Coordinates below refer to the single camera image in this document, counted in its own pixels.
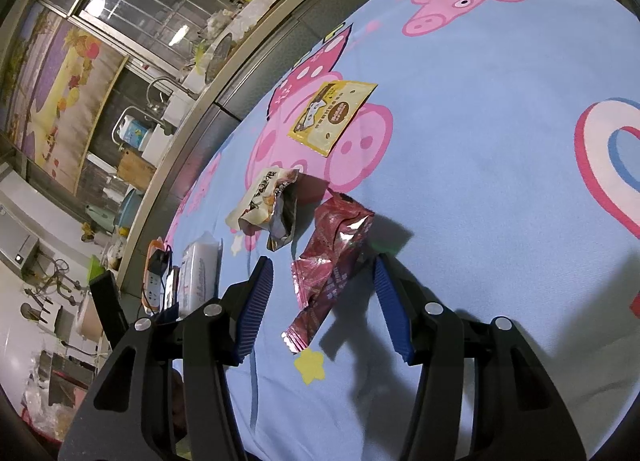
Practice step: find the orange white power strip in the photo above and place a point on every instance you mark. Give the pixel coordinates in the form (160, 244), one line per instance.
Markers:
(152, 291)

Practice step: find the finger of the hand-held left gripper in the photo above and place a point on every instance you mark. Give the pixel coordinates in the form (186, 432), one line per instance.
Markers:
(107, 303)

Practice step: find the yellow snack packet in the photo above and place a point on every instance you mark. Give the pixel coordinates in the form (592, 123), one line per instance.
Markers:
(330, 116)

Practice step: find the white brown crumpled wrapper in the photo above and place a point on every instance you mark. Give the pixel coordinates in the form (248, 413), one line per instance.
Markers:
(260, 196)

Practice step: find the blue cartoon printed tablecloth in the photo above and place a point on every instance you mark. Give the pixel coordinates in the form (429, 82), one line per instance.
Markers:
(475, 191)

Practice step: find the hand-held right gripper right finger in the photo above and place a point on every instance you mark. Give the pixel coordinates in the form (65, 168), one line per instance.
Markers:
(392, 311)

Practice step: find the wooden standing cutting board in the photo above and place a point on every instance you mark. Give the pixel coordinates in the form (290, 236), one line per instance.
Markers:
(136, 171)

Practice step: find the dark red foil wrapper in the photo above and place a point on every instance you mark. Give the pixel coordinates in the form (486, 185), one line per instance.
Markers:
(330, 261)

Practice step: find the colourful window poster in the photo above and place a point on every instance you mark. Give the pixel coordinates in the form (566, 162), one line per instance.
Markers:
(65, 91)

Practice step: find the black charger plug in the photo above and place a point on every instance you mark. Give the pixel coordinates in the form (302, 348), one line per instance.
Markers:
(160, 263)

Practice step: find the white tissue pack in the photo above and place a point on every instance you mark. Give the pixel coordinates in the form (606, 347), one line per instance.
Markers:
(197, 271)

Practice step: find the blue plastic basin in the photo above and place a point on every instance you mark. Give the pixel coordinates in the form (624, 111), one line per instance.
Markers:
(127, 211)

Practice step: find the round pot lid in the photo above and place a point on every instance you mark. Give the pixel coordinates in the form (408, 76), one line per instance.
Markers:
(220, 53)

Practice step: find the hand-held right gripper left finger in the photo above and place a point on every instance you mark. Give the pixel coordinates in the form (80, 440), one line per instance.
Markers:
(255, 311)

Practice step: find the blue detergent jug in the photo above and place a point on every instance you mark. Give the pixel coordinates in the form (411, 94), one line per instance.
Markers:
(134, 133)

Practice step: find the grey kitchen appliance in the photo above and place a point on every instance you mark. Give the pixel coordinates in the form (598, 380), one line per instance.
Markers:
(17, 241)

